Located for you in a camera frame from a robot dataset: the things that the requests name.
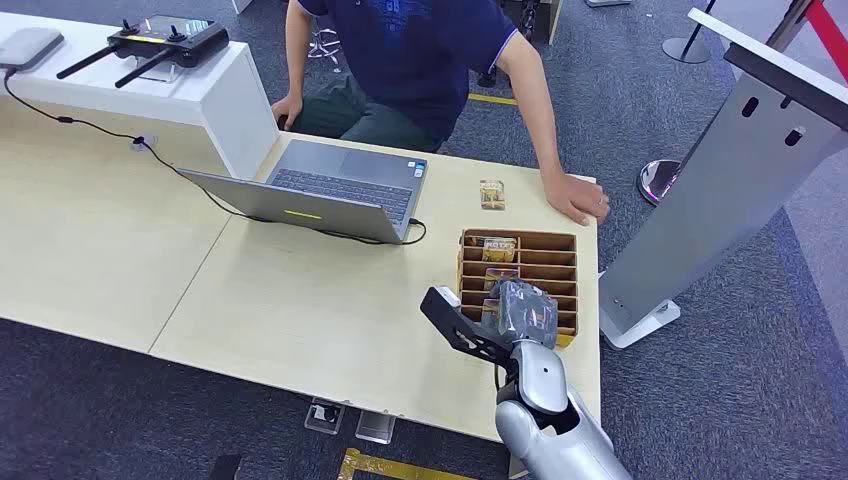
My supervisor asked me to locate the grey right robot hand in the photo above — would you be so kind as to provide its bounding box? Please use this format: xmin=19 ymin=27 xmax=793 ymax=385
xmin=495 ymin=279 xmax=561 ymax=350

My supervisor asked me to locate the wooden card organizer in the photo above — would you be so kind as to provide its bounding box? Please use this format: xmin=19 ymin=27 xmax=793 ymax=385
xmin=456 ymin=228 xmax=580 ymax=350

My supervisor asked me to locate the person's left hand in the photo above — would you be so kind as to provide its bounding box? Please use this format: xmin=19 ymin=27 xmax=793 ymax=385
xmin=541 ymin=170 xmax=611 ymax=227

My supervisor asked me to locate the person's hand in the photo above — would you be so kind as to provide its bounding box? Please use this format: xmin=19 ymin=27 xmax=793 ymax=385
xmin=541 ymin=170 xmax=611 ymax=227
xmin=270 ymin=94 xmax=305 ymax=131

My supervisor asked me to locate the person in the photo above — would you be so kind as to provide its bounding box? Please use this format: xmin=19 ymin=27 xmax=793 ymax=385
xmin=270 ymin=0 xmax=611 ymax=227

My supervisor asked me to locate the person's right hand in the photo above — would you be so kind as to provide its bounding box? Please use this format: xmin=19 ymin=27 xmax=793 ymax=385
xmin=270 ymin=94 xmax=305 ymax=131

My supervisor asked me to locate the chrome stanchion base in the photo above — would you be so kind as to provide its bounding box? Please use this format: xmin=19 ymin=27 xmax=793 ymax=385
xmin=637 ymin=158 xmax=684 ymax=207

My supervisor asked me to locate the yellow floor tape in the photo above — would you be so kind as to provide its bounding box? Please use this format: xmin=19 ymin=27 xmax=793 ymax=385
xmin=337 ymin=447 xmax=480 ymax=480

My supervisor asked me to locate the grey kiosk stand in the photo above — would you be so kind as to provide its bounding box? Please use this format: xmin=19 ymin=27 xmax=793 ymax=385
xmin=598 ymin=7 xmax=848 ymax=351

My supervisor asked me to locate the grey laptop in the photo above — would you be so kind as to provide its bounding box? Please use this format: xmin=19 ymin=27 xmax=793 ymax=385
xmin=176 ymin=138 xmax=430 ymax=246

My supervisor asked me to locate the chrome chair base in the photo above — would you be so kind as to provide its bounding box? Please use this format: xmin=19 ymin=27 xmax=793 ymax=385
xmin=307 ymin=18 xmax=344 ymax=73

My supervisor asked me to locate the white desk riser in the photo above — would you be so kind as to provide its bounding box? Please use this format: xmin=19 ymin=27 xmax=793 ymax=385
xmin=0 ymin=11 xmax=281 ymax=181

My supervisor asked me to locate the red barrier belt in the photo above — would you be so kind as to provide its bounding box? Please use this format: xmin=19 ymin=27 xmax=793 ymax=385
xmin=803 ymin=0 xmax=848 ymax=66

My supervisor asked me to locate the clear acrylic controller stand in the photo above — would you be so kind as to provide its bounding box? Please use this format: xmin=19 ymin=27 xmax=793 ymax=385
xmin=135 ymin=60 xmax=185 ymax=85

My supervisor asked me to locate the black remote controller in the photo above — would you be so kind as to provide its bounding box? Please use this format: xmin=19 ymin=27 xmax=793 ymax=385
xmin=55 ymin=15 xmax=231 ymax=90

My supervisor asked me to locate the grey flat device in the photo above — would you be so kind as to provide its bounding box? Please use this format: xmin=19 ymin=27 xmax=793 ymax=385
xmin=0 ymin=27 xmax=66 ymax=72

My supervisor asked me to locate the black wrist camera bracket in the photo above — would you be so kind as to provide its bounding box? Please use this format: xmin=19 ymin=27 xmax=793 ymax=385
xmin=419 ymin=286 xmax=515 ymax=370

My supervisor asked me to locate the clear acrylic bracket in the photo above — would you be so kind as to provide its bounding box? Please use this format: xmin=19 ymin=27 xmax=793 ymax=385
xmin=354 ymin=409 xmax=398 ymax=446
xmin=303 ymin=398 xmax=347 ymax=437

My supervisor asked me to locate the grey stanchion base with post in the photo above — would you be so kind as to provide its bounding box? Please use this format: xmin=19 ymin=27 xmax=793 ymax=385
xmin=661 ymin=0 xmax=718 ymax=66

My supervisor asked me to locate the black cable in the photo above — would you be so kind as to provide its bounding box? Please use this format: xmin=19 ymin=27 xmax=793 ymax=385
xmin=2 ymin=68 xmax=429 ymax=247

